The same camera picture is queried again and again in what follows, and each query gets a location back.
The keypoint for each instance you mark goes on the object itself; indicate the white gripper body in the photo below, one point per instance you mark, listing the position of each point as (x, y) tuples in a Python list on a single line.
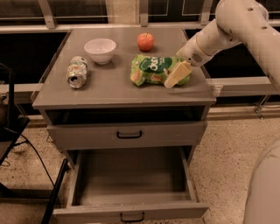
[(189, 52)]

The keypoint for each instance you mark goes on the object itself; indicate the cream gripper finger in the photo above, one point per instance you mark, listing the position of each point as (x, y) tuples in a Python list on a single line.
[(178, 73)]

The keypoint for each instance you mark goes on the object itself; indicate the green rice chip bag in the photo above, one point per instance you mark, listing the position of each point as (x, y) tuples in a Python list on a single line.
[(153, 70)]

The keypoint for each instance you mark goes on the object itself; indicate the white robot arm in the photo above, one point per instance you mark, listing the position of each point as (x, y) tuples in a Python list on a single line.
[(246, 22)]

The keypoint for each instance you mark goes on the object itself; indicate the grey drawer cabinet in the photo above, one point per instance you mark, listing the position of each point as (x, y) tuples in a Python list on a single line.
[(109, 96)]

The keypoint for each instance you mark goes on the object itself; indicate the open grey lower drawer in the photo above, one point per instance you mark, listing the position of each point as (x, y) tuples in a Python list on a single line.
[(154, 181)]

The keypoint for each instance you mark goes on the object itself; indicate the closed grey upper drawer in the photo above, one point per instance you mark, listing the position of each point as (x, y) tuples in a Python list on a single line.
[(103, 135)]

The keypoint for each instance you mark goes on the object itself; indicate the red apple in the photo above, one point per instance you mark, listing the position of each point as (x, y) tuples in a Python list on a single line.
[(145, 42)]

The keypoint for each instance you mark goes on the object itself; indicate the white bowl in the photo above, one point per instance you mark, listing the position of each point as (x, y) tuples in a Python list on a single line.
[(100, 50)]

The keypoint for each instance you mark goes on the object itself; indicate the crushed silver drink can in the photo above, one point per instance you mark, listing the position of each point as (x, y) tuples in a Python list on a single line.
[(77, 72)]

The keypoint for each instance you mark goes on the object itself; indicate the metal window railing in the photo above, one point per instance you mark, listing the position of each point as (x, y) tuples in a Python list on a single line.
[(62, 15)]

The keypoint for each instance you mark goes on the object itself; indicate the black upper drawer handle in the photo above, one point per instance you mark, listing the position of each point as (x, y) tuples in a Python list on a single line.
[(135, 135)]

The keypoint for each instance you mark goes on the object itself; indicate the black drawer handle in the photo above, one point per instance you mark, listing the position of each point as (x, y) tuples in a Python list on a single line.
[(131, 218), (135, 135)]

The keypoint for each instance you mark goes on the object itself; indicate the black lower drawer handle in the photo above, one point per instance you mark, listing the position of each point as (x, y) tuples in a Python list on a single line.
[(131, 218)]

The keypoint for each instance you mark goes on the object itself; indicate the black chair frame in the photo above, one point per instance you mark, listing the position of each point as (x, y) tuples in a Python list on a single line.
[(13, 122)]

